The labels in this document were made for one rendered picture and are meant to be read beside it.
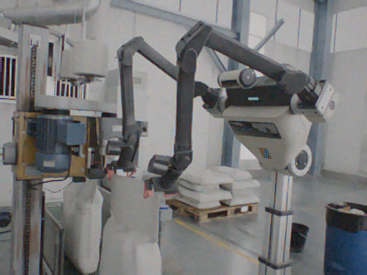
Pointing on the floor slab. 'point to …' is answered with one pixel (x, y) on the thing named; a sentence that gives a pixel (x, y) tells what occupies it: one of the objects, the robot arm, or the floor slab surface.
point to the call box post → (161, 241)
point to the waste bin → (345, 240)
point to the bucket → (298, 237)
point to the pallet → (210, 210)
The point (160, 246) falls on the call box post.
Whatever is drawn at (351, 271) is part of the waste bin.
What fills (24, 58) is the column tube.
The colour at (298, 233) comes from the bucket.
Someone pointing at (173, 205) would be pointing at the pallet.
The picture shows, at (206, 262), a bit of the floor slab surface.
